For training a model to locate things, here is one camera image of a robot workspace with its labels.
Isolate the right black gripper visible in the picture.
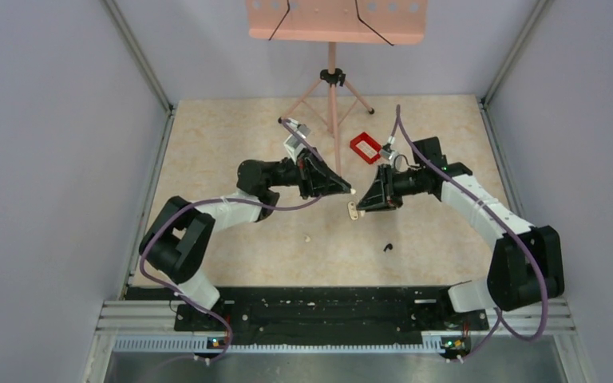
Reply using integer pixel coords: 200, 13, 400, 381
358, 164, 425, 214

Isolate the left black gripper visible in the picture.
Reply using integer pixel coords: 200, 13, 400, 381
268, 146, 350, 199

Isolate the beige earbud charging case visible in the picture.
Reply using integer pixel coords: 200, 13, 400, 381
346, 201, 365, 221

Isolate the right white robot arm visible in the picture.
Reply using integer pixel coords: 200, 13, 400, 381
357, 137, 565, 329

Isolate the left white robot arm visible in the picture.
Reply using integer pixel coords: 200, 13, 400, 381
139, 149, 355, 330

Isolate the red plastic box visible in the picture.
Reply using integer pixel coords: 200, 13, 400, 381
349, 132, 382, 165

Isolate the pink music stand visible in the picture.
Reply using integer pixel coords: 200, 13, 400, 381
245, 0, 429, 172

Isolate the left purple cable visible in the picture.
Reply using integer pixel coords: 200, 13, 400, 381
138, 118, 329, 365

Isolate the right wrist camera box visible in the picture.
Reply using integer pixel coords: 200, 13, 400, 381
378, 142, 400, 167

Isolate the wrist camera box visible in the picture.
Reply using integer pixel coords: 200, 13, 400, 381
283, 119, 310, 162
378, 142, 400, 167

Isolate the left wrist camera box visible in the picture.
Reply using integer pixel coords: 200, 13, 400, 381
283, 119, 310, 162

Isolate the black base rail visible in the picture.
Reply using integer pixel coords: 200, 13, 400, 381
174, 286, 491, 346

